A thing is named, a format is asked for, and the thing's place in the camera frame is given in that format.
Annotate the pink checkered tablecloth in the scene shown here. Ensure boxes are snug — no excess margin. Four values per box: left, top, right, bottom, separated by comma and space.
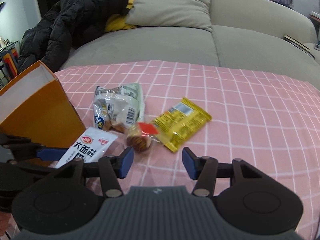
0, 60, 320, 240

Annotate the book on sofa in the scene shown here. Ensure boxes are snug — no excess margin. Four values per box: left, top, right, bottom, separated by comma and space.
283, 35, 316, 60

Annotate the yellow snack packet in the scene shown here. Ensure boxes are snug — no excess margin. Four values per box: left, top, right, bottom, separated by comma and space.
152, 98, 212, 153

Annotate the orange cardboard box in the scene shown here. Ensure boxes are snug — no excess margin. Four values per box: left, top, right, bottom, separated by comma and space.
0, 60, 87, 167

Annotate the white gluten snack packet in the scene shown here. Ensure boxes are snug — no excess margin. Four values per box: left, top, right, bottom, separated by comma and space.
55, 127, 118, 168

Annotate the yellow cushion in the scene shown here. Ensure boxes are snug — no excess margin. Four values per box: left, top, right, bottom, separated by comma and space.
104, 0, 137, 33

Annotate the white blue snack bag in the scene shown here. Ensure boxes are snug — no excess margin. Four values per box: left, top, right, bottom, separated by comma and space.
93, 83, 145, 133

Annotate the beige cushion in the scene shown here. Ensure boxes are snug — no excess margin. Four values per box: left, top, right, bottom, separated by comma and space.
126, 0, 212, 31

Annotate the person's hand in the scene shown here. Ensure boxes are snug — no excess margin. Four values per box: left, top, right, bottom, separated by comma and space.
0, 212, 11, 237

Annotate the clear brown candy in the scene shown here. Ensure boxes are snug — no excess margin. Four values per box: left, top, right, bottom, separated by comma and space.
126, 122, 159, 153

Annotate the black puffer jacket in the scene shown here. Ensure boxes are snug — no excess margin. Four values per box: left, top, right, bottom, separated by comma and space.
17, 0, 129, 73

